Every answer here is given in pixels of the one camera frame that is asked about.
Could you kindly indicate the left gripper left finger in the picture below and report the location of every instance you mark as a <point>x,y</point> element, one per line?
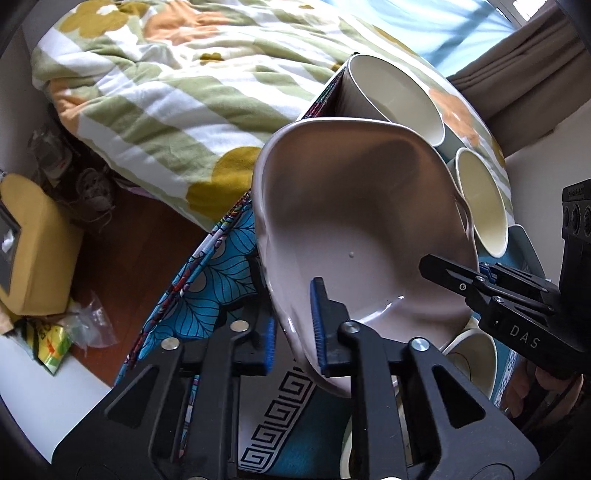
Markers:
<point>264,332</point>

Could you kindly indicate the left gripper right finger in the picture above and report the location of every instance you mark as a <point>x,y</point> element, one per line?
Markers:
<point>337,337</point>

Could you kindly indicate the pink square bowl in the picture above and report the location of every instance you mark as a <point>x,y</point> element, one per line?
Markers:
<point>359,203</point>

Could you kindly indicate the cream round bowl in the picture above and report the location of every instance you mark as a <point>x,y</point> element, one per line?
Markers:
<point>478,187</point>

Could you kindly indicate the person's right hand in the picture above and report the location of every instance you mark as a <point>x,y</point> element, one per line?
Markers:
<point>527,378</point>

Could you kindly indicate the yellow inside bowl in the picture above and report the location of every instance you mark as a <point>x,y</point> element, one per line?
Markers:
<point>474,353</point>

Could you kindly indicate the blue patterned tablecloth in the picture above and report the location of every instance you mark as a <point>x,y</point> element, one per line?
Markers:
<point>288,426</point>

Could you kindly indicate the white shallow plate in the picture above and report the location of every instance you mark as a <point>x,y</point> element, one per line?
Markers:
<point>345,463</point>

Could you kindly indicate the green snack packet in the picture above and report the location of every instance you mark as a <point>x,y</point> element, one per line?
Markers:
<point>48,342</point>

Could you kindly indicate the white round bowl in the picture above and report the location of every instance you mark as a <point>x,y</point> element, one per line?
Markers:
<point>373,88</point>

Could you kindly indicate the yellow box on floor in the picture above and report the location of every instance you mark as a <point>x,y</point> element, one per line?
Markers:
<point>44,251</point>

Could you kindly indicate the right brown curtain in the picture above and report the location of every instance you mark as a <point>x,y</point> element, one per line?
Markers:
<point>531,81</point>

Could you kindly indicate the floral striped quilt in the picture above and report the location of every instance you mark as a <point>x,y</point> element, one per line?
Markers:
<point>178,97</point>

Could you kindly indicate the light blue hanging sheet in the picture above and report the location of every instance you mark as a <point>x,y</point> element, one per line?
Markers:
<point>448,34</point>

